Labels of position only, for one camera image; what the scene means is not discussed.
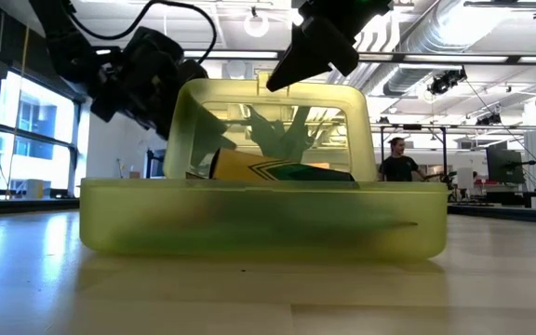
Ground black metal frame stand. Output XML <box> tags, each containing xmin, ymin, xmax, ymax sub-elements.
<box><xmin>370</xmin><ymin>123</ymin><xmax>449</xmax><ymax>183</ymax></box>

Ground long ceiling light strip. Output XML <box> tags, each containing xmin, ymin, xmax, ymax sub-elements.
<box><xmin>181</xmin><ymin>48</ymin><xmax>536</xmax><ymax>66</ymax></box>

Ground black looping arm cable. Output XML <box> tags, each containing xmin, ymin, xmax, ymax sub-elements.
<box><xmin>62</xmin><ymin>0</ymin><xmax>219</xmax><ymax>67</ymax></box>

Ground black computer monitor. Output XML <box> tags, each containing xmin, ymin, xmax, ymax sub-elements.
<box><xmin>485</xmin><ymin>147</ymin><xmax>526</xmax><ymax>185</ymax></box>

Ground black background table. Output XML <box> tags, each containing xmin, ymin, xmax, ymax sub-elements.
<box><xmin>448</xmin><ymin>202</ymin><xmax>536</xmax><ymax>226</ymax></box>

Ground silver ventilation duct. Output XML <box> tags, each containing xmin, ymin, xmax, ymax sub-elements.
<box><xmin>351</xmin><ymin>0</ymin><xmax>488</xmax><ymax>98</ymax></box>

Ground person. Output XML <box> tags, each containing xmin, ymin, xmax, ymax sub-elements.
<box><xmin>377</xmin><ymin>136</ymin><xmax>439</xmax><ymax>183</ymax></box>

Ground yellow and green crayon box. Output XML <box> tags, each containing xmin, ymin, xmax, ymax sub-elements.
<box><xmin>208</xmin><ymin>147</ymin><xmax>356</xmax><ymax>183</ymax></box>

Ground black overhead camera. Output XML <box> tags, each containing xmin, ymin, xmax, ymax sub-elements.
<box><xmin>475</xmin><ymin>113</ymin><xmax>503</xmax><ymax>127</ymax></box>
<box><xmin>427</xmin><ymin>68</ymin><xmax>468</xmax><ymax>97</ymax></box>

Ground right arm's black gripper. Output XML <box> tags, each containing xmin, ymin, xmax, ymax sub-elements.
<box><xmin>265</xmin><ymin>0</ymin><xmax>395</xmax><ymax>93</ymax></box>

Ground white ring lamp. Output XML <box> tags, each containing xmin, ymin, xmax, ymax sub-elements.
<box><xmin>243</xmin><ymin>7</ymin><xmax>271</xmax><ymax>39</ymax></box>

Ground left arm's black gripper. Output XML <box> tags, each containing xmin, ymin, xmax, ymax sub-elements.
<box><xmin>89</xmin><ymin>26</ymin><xmax>239</xmax><ymax>169</ymax></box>

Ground yellow-green translucent pencil box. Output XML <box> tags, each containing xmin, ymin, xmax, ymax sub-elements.
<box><xmin>79</xmin><ymin>77</ymin><xmax>449</xmax><ymax>261</ymax></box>

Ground yellow hanging rope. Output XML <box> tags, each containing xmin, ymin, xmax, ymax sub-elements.
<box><xmin>20</xmin><ymin>25</ymin><xmax>32</xmax><ymax>78</ymax></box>

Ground large window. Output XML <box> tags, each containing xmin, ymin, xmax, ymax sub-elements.
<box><xmin>0</xmin><ymin>69</ymin><xmax>84</xmax><ymax>202</ymax></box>

